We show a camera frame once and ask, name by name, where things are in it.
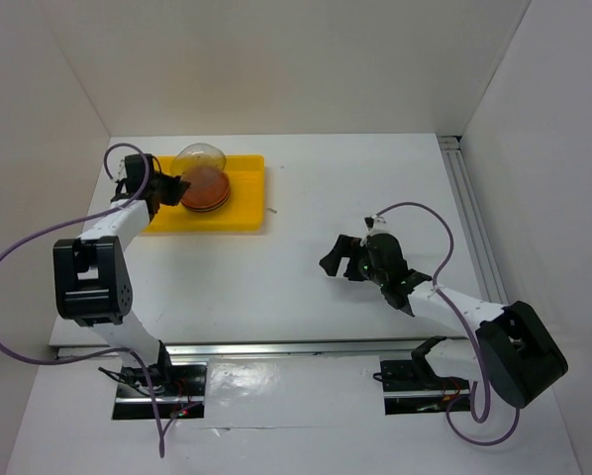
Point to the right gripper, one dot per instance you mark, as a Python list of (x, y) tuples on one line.
[(346, 246)]

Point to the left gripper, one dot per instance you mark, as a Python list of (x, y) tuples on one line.
[(176, 188)]

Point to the clear grey plate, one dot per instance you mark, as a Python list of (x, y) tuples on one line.
[(209, 188), (197, 154)]

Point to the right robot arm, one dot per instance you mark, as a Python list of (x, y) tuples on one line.
[(506, 345)]

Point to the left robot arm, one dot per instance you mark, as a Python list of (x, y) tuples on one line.
[(91, 278)]

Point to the yellow plastic bin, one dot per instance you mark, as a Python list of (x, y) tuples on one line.
[(242, 212)]

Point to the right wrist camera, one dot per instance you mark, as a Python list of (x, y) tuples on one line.
[(375, 225)]

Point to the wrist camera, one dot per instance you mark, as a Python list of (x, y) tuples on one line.
[(120, 171), (375, 225)]

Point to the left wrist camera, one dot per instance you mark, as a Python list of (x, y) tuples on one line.
[(120, 171)]

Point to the aluminium rail front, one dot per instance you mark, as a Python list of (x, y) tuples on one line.
[(293, 348)]

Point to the aluminium rail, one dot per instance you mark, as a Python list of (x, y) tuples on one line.
[(293, 348), (477, 239)]

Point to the aluminium rail right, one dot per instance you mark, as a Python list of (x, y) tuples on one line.
[(477, 239)]

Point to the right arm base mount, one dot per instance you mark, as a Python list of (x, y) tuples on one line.
[(406, 393)]

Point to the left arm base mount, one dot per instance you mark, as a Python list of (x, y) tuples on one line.
[(180, 398)]

